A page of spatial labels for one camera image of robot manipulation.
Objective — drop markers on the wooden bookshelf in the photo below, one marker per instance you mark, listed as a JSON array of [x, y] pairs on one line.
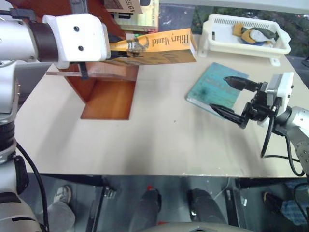
[[108, 99]]

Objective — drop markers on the orange Hilary Mantel book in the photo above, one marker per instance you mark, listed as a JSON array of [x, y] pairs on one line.
[[166, 50]]

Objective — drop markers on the teal book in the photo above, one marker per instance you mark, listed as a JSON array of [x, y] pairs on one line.
[[212, 89]]

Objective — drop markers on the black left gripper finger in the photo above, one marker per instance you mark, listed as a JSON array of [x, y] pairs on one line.
[[117, 38], [118, 57]]

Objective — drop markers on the grey robot torso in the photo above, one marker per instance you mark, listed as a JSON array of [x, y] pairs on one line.
[[193, 227]]

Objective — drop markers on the dark rounded shape red mark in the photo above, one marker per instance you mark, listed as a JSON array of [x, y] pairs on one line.
[[149, 207]]

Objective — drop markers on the grey trouser leg with shoe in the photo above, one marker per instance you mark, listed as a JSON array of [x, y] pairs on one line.
[[59, 212]]

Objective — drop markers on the white cloth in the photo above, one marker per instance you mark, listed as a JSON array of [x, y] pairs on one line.
[[258, 36]]

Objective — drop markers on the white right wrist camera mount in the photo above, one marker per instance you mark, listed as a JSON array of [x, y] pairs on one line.
[[286, 89]]

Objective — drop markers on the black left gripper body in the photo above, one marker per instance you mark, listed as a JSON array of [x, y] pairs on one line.
[[84, 72]]

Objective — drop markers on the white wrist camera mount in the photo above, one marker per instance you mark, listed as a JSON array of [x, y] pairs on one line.
[[77, 41], [286, 89]]

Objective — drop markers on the brown book with DESIGN print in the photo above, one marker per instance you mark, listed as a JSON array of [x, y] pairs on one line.
[[125, 6]]

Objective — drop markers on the blue cloth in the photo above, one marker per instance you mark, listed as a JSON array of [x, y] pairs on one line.
[[253, 43]]

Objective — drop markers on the white plastic basket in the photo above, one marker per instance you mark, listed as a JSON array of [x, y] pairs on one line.
[[222, 38]]

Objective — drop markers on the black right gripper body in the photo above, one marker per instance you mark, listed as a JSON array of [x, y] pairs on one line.
[[259, 108]]

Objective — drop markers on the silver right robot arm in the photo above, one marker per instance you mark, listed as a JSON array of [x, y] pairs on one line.
[[298, 123]]

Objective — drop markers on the black table frame bar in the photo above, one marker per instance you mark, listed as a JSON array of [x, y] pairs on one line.
[[260, 182], [72, 179]]

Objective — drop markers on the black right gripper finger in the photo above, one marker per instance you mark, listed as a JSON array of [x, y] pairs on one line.
[[237, 82], [228, 114]]

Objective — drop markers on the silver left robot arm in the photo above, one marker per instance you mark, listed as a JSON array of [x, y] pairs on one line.
[[17, 38]]

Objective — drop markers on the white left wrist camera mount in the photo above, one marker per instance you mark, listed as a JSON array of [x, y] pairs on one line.
[[77, 41]]

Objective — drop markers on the blue checked leg with shoe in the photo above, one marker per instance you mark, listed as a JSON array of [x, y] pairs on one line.
[[292, 210]]

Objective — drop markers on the ochre yellow cloth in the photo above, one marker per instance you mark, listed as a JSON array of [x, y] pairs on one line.
[[237, 29]]

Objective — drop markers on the pale green book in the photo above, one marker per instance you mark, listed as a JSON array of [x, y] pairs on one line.
[[147, 19]]

